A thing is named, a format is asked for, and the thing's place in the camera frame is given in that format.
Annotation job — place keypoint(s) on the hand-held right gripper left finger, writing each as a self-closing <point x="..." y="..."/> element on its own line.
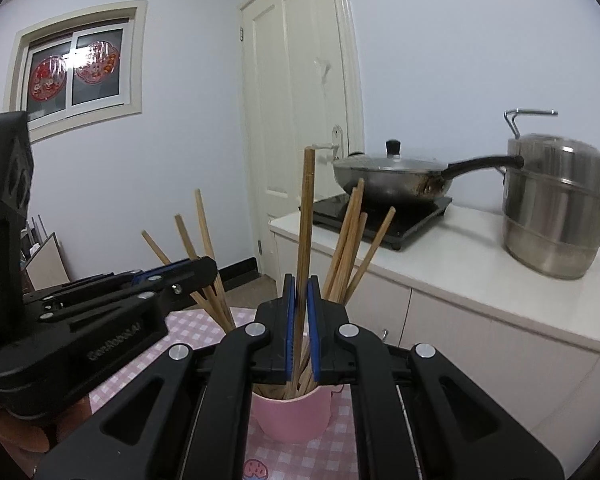
<point x="291" y="320"/>

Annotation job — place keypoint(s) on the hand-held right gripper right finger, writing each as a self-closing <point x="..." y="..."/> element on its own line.
<point x="312" y="320"/>

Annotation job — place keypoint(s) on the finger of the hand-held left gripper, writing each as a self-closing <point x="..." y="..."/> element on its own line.
<point x="200" y="272"/>
<point x="160" y="271"/>

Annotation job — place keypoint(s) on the pile of wooden chopsticks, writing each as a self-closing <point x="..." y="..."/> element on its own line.
<point x="344" y="245"/>

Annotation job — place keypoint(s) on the pink cup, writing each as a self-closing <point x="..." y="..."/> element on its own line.
<point x="290" y="420"/>

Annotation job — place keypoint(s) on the light bamboo chopstick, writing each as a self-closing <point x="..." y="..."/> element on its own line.
<point x="306" y="210"/>

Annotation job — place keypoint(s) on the person's left hand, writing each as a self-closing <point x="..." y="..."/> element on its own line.
<point x="25" y="435"/>

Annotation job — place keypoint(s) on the pink checked tablecloth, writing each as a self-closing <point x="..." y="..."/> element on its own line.
<point x="190" y="327"/>

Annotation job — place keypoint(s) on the white leaning board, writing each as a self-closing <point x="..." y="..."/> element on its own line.
<point x="47" y="265"/>

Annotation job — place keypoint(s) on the black induction cooker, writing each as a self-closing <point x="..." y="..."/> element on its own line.
<point x="410" y="222"/>

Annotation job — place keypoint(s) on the white counter cabinet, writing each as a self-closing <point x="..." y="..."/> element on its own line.
<point x="480" y="280"/>

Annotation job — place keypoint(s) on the cream panel door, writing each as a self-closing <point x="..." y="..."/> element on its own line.
<point x="290" y="85"/>

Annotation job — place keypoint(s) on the red round window decoration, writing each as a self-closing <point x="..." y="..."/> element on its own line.
<point x="96" y="62"/>
<point x="47" y="80"/>

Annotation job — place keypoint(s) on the white adhesive door hook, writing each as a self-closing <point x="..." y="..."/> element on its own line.
<point x="322" y="66"/>

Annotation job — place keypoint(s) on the stainless steel steamer pot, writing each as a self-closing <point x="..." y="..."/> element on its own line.
<point x="550" y="230"/>

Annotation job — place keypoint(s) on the stainless steel steamer lid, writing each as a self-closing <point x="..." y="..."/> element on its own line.
<point x="560" y="160"/>

